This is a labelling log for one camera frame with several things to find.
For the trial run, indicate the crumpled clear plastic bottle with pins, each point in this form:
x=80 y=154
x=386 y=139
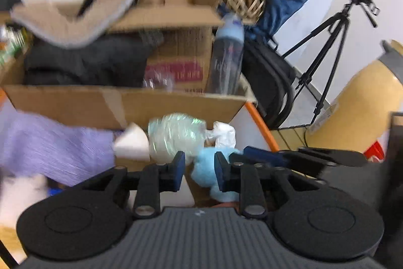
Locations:
x=159 y=80

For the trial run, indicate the yellow thermos jug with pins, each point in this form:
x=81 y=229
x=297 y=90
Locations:
x=362 y=102

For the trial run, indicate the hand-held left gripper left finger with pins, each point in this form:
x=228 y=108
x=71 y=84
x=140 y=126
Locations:
x=178 y=168

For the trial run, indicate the pink print cardboard box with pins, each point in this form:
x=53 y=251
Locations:
x=185 y=48

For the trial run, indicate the light blue plush toy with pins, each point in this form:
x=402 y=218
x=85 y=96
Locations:
x=203 y=169

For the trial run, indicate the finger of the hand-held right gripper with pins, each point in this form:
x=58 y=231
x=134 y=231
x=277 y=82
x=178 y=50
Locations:
x=264 y=156

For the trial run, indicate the purple knit pouch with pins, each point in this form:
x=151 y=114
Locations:
x=53 y=149

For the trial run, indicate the clear plastic bag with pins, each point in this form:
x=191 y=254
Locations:
x=176 y=136

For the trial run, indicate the black cloth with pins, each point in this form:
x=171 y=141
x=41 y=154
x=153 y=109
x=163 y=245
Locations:
x=88 y=61

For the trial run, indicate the torn cardboard sheet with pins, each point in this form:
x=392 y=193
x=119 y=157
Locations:
x=63 y=23

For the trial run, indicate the clear water bottle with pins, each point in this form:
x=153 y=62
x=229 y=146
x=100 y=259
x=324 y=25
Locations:
x=227 y=58

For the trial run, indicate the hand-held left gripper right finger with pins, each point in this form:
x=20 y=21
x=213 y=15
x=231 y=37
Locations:
x=220 y=173

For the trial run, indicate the black bag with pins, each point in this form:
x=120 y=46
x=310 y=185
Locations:
x=267 y=80

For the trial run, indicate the white plastic bag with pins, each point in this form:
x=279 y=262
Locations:
x=222 y=133

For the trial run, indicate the black tripod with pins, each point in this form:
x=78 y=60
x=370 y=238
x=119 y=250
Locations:
x=327 y=54

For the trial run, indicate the large open cardboard box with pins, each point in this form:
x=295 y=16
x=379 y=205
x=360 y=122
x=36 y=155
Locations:
x=78 y=106

